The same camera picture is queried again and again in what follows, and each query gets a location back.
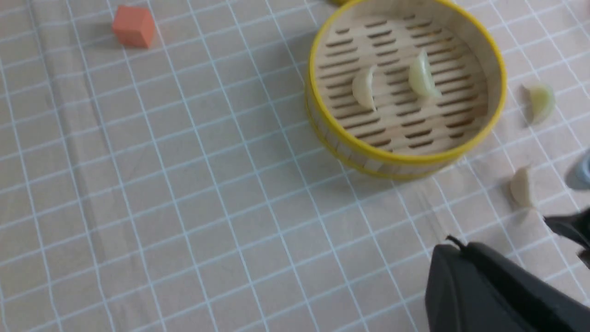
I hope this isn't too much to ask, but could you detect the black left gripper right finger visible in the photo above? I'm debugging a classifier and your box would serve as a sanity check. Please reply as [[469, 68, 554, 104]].
[[543, 210, 590, 267]]

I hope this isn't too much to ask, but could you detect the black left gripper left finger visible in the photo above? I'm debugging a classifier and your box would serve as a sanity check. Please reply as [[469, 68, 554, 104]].
[[425, 236, 590, 332]]

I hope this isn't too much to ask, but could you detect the white dumpling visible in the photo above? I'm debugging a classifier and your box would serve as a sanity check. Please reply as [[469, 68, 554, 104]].
[[508, 166, 537, 208], [352, 65, 377, 112]]

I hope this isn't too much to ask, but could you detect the pale green dumpling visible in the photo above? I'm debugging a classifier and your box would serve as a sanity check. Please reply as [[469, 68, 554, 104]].
[[523, 82, 556, 125], [408, 48, 442, 98]]

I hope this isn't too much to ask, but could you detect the yellow bamboo steamer tray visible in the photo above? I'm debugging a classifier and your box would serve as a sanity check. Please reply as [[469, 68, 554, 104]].
[[305, 0, 507, 181]]

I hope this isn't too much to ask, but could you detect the checkered beige tablecloth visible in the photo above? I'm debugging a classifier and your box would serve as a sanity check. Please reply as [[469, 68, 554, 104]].
[[0, 0, 589, 332]]

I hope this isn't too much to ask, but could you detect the orange foam cube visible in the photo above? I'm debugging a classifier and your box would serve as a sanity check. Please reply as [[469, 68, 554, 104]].
[[112, 6, 156, 49]]

